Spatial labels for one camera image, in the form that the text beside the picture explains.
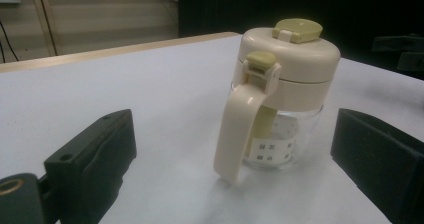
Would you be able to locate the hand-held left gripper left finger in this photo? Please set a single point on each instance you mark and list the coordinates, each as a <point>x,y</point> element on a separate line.
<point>93,170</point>

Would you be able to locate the cream lidded glass pitcher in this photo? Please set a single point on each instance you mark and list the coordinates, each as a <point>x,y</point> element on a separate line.
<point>286,67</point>

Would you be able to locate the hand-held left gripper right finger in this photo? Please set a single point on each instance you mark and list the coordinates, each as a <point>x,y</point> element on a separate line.
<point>376,157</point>

